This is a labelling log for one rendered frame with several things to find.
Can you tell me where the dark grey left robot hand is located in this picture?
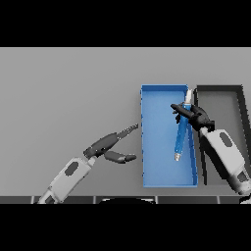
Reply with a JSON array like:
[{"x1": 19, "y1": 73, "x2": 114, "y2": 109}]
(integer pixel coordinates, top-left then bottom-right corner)
[{"x1": 82, "y1": 123, "x2": 139, "y2": 165}]

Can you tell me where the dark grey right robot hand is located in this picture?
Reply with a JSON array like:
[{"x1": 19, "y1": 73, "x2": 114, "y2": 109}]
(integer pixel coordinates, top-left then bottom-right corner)
[{"x1": 170, "y1": 102, "x2": 216, "y2": 133}]

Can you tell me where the blue pipe with pale end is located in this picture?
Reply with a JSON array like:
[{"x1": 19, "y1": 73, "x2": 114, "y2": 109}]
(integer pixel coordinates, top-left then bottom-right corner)
[{"x1": 174, "y1": 88, "x2": 194, "y2": 162}]

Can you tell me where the dark grey rectangular bin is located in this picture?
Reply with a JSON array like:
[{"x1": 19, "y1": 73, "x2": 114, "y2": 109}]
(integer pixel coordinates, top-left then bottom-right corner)
[{"x1": 193, "y1": 84, "x2": 251, "y2": 186}]

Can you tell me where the blue rectangular bin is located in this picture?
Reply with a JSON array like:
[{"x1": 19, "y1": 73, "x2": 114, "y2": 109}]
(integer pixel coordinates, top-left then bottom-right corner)
[{"x1": 139, "y1": 84, "x2": 199, "y2": 188}]

